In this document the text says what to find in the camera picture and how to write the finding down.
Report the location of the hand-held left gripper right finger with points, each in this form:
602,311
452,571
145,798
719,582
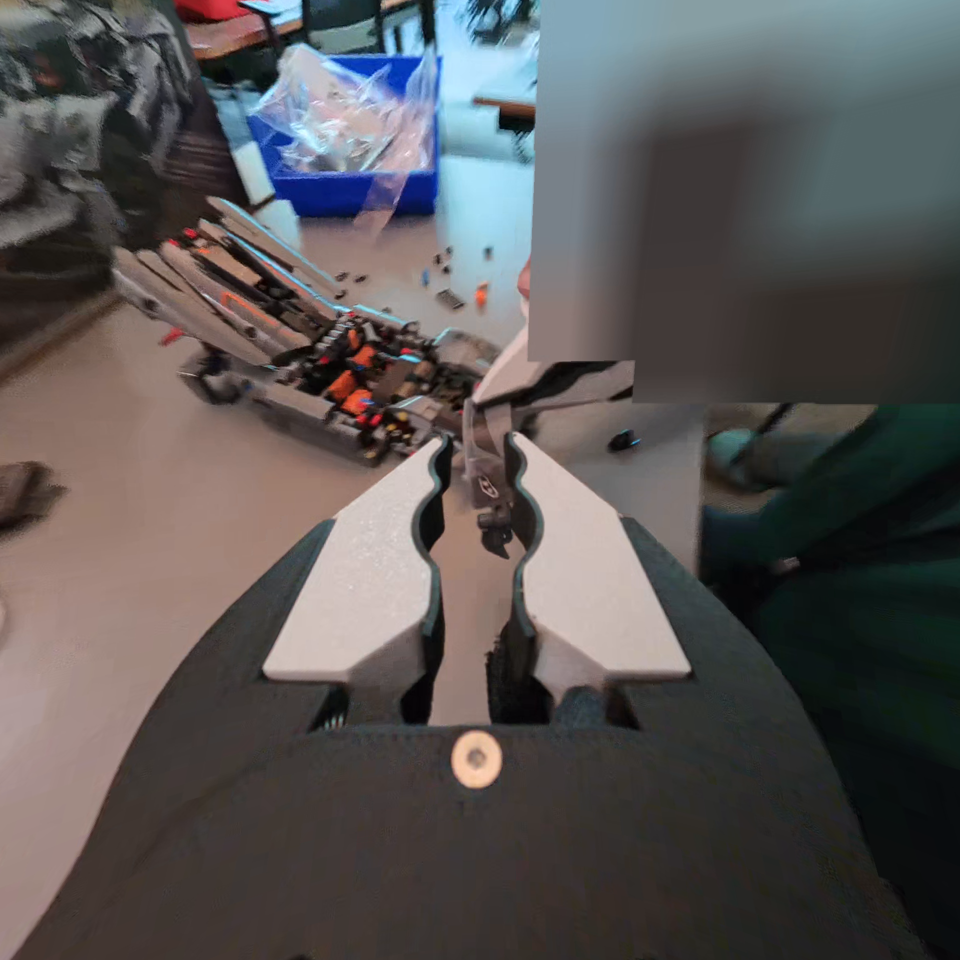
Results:
600,600

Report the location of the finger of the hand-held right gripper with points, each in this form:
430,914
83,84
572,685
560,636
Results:
592,386
506,379

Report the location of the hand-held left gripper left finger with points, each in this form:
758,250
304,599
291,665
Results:
352,600

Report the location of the grey toy brick car model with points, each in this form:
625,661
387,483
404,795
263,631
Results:
300,352

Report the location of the toy car set box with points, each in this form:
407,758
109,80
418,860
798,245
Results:
75,150

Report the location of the black toy brick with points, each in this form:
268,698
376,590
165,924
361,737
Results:
622,440
26,491

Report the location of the orange toy brick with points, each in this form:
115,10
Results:
481,295

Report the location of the printed black toy tile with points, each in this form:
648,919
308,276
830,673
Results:
450,298

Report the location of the scattered small black toy bricks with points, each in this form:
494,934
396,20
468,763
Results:
360,278

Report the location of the person's green shirt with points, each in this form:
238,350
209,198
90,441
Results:
862,637

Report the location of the blue bin with bags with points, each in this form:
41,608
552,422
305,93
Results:
337,120

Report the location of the wooden-edged office desk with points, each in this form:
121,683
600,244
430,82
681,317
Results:
225,37

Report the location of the red bag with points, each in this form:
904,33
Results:
214,9

